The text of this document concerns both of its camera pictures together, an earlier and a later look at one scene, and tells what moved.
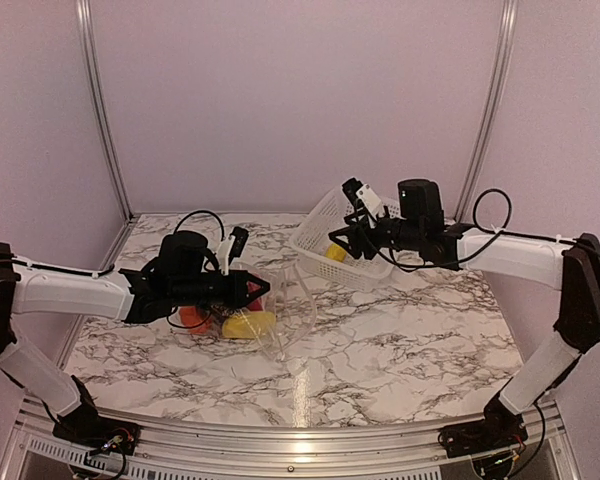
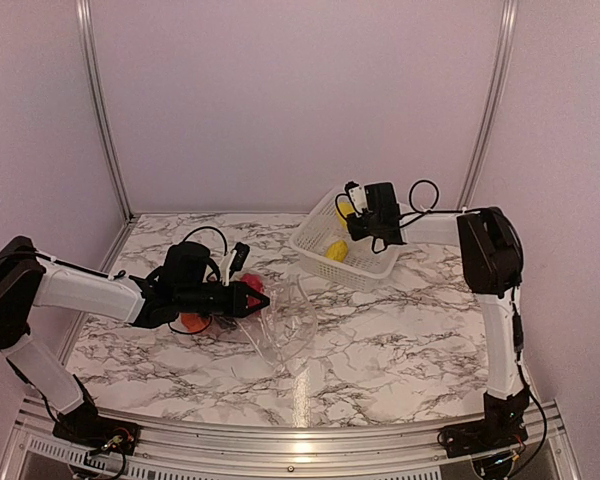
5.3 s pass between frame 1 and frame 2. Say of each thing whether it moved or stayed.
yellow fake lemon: moved
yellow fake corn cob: stayed
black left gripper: stayed
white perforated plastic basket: stayed
